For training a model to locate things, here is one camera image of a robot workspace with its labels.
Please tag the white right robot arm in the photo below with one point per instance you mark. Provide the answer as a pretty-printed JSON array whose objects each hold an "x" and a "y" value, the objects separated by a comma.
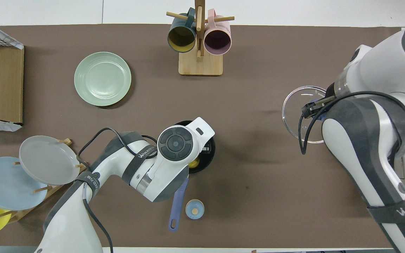
[{"x": 371, "y": 147}]

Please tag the wooden mug tree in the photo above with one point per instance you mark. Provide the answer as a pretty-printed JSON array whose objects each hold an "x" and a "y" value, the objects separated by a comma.
[{"x": 200, "y": 65}]

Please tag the wooden plate rack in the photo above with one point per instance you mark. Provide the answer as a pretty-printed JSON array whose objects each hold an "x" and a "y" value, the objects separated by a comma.
[{"x": 42, "y": 189}]

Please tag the brown table mat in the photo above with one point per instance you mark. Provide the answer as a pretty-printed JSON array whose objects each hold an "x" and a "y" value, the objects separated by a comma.
[{"x": 258, "y": 175}]

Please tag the pink mug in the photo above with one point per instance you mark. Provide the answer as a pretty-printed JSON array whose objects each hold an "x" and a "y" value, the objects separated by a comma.
[{"x": 217, "y": 40}]

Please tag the grey plate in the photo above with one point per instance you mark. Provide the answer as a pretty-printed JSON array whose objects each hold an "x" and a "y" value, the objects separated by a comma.
[{"x": 47, "y": 160}]

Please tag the light blue plate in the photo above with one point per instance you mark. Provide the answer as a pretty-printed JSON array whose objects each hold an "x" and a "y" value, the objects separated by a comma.
[{"x": 5, "y": 184}]

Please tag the brown wooden shelf board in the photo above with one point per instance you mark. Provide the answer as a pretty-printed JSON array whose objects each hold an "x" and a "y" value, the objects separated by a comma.
[{"x": 5, "y": 84}]

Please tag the teal mug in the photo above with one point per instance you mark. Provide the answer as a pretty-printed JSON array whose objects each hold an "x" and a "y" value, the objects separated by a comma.
[{"x": 181, "y": 38}]

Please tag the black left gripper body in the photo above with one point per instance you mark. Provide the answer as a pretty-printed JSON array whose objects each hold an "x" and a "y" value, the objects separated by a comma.
[{"x": 206, "y": 150}]

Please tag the glass lid with blue knob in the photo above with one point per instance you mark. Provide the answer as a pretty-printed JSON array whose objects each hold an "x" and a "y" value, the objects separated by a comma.
[{"x": 294, "y": 116}]

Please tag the dark blue pot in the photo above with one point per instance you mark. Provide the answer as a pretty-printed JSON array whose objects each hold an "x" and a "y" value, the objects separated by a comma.
[{"x": 178, "y": 203}]

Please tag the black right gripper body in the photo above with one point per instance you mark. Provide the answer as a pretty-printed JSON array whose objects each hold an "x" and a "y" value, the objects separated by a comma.
[{"x": 320, "y": 102}]

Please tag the green plate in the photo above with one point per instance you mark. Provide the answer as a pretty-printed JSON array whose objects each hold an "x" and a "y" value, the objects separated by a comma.
[{"x": 102, "y": 79}]

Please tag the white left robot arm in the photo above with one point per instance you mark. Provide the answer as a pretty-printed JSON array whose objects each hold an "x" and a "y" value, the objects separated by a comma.
[{"x": 118, "y": 165}]

